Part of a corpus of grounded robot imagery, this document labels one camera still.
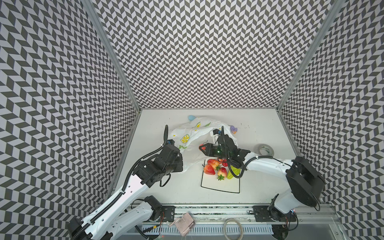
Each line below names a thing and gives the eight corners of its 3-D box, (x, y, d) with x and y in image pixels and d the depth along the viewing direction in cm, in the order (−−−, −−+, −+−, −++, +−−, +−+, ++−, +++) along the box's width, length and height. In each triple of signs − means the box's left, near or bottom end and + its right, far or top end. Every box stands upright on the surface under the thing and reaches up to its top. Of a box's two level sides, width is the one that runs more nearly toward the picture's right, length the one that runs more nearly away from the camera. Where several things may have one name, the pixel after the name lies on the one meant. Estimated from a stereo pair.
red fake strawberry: (217, 180, 83) (217, 178, 81) (216, 168, 87) (217, 167, 85) (227, 180, 83) (227, 178, 81) (225, 168, 87) (226, 167, 85)
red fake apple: (208, 178, 84) (208, 175, 81) (203, 170, 88) (203, 167, 84) (215, 174, 86) (215, 171, 83) (209, 165, 89) (209, 163, 86)
